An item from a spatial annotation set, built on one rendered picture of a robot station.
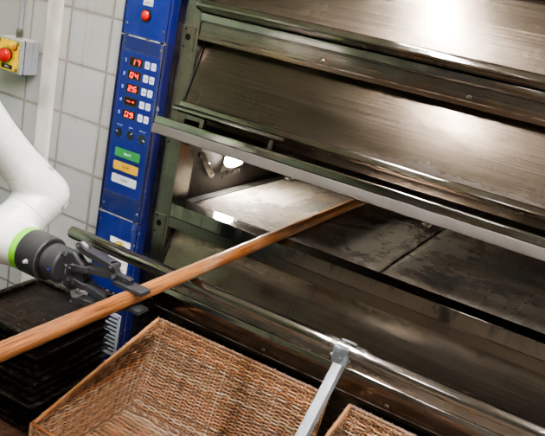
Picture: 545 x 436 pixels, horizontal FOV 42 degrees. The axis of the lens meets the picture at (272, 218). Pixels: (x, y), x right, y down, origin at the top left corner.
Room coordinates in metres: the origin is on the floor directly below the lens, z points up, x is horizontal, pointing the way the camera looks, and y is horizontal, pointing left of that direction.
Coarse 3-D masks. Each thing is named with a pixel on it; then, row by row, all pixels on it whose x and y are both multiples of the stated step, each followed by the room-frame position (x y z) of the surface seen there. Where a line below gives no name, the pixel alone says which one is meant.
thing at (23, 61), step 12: (0, 36) 2.10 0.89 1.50; (12, 36) 2.12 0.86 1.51; (12, 48) 2.08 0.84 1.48; (24, 48) 2.07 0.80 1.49; (36, 48) 2.12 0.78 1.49; (12, 60) 2.07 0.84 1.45; (24, 60) 2.08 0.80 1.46; (36, 60) 2.12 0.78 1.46; (12, 72) 2.08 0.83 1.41; (24, 72) 2.08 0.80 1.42; (36, 72) 2.13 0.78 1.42
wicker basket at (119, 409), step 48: (144, 336) 1.77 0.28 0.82; (192, 336) 1.78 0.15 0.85; (96, 384) 1.61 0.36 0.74; (144, 384) 1.78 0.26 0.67; (192, 384) 1.73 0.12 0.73; (240, 384) 1.69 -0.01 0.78; (288, 384) 1.65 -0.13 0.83; (48, 432) 1.40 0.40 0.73; (96, 432) 1.63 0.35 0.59; (144, 432) 1.67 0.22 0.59; (192, 432) 1.69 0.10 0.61; (240, 432) 1.65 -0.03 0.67; (288, 432) 1.61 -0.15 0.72
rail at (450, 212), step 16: (176, 128) 1.72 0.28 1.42; (192, 128) 1.71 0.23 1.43; (240, 144) 1.64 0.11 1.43; (288, 160) 1.59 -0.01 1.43; (336, 176) 1.53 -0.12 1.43; (352, 176) 1.52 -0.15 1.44; (384, 192) 1.48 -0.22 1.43; (400, 192) 1.47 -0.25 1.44; (432, 208) 1.44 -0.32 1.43; (448, 208) 1.42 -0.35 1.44; (480, 224) 1.39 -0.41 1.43; (496, 224) 1.38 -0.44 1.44; (528, 240) 1.35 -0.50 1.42; (544, 240) 1.34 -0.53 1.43
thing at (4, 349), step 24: (312, 216) 1.93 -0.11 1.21; (264, 240) 1.66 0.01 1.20; (192, 264) 1.41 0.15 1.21; (216, 264) 1.46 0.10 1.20; (168, 288) 1.31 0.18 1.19; (72, 312) 1.09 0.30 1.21; (96, 312) 1.12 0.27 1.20; (24, 336) 0.98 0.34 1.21; (48, 336) 1.02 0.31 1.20; (0, 360) 0.93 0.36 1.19
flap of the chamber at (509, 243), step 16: (160, 128) 1.74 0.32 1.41; (192, 144) 1.70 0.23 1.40; (208, 144) 1.68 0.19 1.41; (224, 144) 1.66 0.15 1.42; (240, 160) 1.63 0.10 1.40; (256, 160) 1.62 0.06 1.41; (272, 160) 1.61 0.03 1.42; (288, 176) 1.58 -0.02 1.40; (304, 176) 1.56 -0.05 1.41; (320, 176) 1.55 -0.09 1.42; (336, 192) 1.53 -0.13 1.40; (352, 192) 1.51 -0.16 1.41; (368, 192) 1.50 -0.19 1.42; (400, 208) 1.46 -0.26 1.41; (416, 208) 1.45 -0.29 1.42; (448, 224) 1.41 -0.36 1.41; (464, 224) 1.40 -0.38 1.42; (496, 240) 1.37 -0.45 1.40; (512, 240) 1.36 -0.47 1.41; (544, 256) 1.33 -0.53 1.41
